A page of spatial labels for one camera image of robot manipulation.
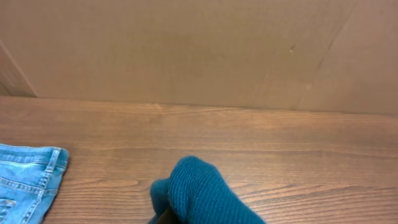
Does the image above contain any folded light blue jeans left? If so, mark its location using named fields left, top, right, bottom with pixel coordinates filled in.
left=1, top=144, right=69, bottom=224

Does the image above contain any blue polo shirt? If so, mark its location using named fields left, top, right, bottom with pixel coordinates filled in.
left=149, top=156, right=265, bottom=224

